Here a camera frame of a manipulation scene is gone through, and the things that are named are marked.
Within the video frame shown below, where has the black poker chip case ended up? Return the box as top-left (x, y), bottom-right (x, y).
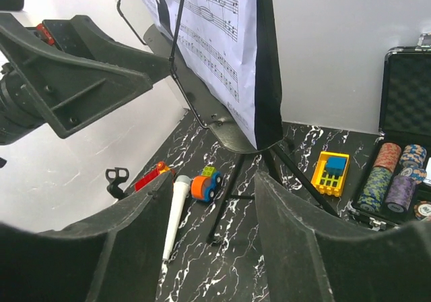
top-left (347, 33), bottom-right (430, 231)

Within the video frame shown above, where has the yellow blue brick frame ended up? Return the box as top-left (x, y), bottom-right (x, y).
top-left (311, 151), bottom-right (350, 198)

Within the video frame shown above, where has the red toy brick house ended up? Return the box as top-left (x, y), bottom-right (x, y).
top-left (134, 161), bottom-right (176, 191)

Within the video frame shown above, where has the sheet music page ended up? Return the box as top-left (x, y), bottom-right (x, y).
top-left (142, 0), bottom-right (257, 146)

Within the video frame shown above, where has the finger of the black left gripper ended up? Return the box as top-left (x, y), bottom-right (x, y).
top-left (42, 15), bottom-right (170, 82)

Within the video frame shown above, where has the white microphone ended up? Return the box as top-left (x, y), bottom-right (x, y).
top-left (162, 175), bottom-right (191, 261)

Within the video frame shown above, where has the orange blue toy car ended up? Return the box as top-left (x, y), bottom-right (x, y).
top-left (191, 165), bottom-right (223, 202)

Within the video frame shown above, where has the black desktop microphone stand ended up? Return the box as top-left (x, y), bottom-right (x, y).
top-left (105, 167), bottom-right (129, 200)

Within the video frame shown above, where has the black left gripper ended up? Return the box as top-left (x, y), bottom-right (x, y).
top-left (1, 13), bottom-right (154, 146)

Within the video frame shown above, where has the black tripod music stand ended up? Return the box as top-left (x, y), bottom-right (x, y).
top-left (116, 0), bottom-right (341, 245)

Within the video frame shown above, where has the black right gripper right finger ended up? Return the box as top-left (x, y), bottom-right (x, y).
top-left (254, 171), bottom-right (430, 301)

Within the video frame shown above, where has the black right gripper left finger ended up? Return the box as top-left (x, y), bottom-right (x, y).
top-left (1, 174), bottom-right (173, 301)

